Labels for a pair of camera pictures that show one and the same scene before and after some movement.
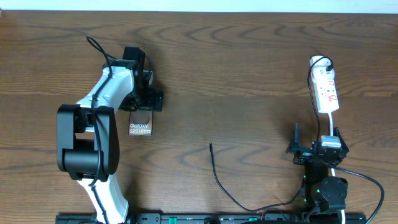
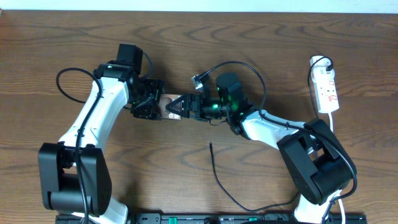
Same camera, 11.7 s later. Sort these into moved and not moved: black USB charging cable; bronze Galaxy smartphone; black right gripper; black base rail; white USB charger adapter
Moved: black right gripper; bronze Galaxy smartphone
Not moved: black base rail; black USB charging cable; white USB charger adapter
